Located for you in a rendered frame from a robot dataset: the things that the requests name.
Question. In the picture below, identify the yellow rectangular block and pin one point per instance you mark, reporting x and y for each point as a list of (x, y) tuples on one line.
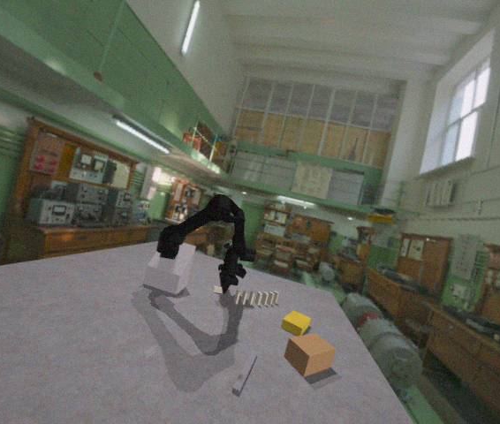
[(295, 322)]

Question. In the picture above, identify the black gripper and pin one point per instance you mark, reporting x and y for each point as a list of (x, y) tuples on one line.
[(226, 277)]

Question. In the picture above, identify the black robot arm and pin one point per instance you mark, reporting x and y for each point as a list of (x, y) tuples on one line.
[(218, 208)]

